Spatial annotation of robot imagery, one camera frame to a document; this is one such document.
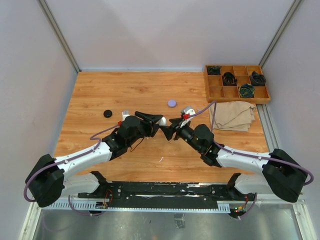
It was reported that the purple earbud charging case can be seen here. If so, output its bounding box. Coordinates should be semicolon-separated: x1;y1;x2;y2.
167;99;177;108

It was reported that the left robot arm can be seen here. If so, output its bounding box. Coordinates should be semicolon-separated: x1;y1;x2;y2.
23;111;167;208

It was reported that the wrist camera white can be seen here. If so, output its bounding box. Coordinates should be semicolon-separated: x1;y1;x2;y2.
180;106;196;128
122;110;130;121

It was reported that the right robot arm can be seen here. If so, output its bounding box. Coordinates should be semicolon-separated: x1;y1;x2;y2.
160;118;307;203

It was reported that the black earbud charging case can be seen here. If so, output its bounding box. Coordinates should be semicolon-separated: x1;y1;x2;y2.
103;109;113;118

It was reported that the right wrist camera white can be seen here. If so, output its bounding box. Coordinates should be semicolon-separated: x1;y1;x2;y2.
180;106;196;128

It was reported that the rolled blue patterned tie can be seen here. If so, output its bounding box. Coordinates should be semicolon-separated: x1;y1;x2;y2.
238;83;255;98

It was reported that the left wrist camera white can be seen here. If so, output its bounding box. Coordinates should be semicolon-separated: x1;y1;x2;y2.
122;110;130;121

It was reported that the rolled black tie centre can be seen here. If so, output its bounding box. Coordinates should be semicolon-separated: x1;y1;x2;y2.
222;72;238;86

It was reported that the beige folded cloth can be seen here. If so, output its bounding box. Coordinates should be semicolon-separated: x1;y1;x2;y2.
209;101;256;133

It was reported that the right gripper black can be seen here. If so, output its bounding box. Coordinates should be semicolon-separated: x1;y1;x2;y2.
159;117;202;153

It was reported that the rolled black tie right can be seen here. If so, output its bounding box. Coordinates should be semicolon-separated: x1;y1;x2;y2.
249;71;266;87

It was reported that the rolled black tie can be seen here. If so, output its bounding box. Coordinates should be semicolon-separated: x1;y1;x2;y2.
222;72;238;86
249;71;266;87

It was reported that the rolled dark tie top-left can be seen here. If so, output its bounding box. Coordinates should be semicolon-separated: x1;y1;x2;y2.
206;65;222;76

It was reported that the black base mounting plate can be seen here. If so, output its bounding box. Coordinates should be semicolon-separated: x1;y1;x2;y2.
77;181;254;211

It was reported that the white earbud charging case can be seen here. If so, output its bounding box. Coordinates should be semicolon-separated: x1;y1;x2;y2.
158;116;167;126

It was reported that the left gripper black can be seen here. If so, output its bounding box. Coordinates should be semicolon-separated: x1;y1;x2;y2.
127;111;163;147

